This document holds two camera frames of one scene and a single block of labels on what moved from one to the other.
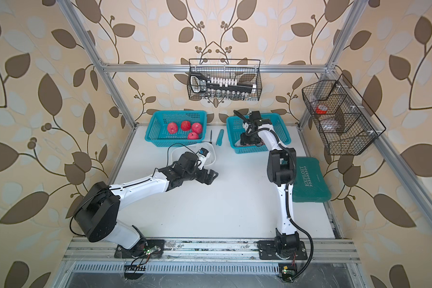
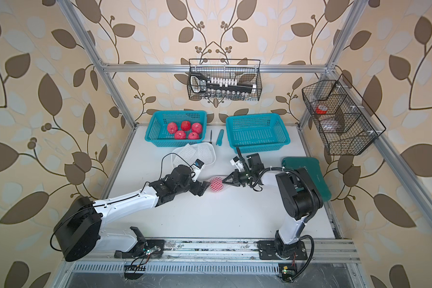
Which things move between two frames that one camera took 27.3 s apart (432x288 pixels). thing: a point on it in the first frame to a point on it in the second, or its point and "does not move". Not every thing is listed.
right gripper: [245, 141] to [237, 183]
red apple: [193, 135] does not move
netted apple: [197, 128] does not move
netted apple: [172, 128] does not move
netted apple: [186, 125] does not move
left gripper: [209, 179] to [196, 191]
